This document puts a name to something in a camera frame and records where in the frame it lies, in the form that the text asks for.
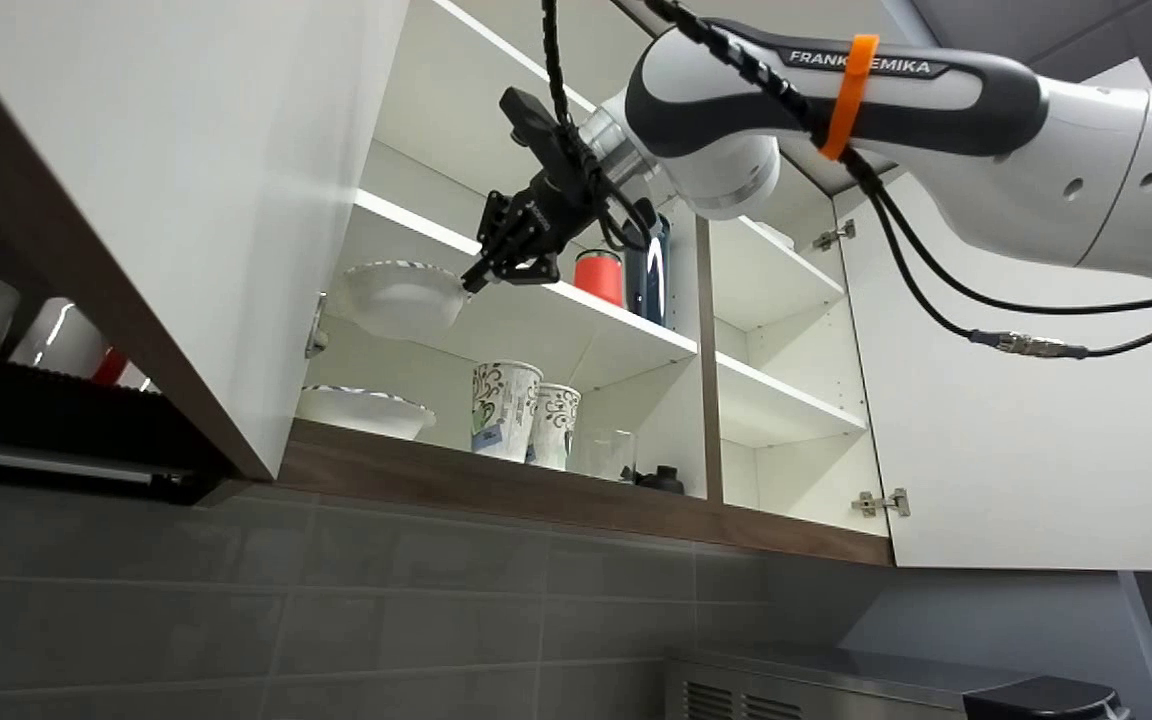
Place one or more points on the small black object on shelf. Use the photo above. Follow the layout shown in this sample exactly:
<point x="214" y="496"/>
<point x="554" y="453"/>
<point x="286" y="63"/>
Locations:
<point x="658" y="478"/>

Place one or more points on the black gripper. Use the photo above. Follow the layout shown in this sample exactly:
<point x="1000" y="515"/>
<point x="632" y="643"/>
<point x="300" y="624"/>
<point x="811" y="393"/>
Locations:
<point x="522" y="234"/>

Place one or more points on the white cabinet door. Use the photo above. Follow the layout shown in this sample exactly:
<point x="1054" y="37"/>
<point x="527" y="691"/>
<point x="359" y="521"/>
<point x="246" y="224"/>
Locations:
<point x="1021" y="438"/>

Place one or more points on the red cup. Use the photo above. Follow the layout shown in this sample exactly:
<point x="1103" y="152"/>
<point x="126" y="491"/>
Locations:
<point x="601" y="274"/>

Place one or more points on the blue patterned paper bowl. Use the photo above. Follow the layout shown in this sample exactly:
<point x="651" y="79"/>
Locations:
<point x="401" y="299"/>

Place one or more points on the dark blue tumbler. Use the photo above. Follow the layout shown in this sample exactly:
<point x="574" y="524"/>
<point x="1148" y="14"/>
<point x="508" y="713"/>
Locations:
<point x="645" y="270"/>

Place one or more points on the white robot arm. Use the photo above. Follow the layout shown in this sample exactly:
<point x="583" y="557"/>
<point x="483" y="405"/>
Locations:
<point x="1017" y="160"/>

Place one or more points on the cabinet door hinge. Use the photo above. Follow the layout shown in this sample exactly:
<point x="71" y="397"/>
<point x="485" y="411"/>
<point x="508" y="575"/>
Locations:
<point x="879" y="502"/>

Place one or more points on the white red mug right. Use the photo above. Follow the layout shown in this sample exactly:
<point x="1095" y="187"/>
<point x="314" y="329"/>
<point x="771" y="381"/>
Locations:
<point x="64" y="340"/>

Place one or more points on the white upper cabinet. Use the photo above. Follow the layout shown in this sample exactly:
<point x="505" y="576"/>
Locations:
<point x="748" y="387"/>

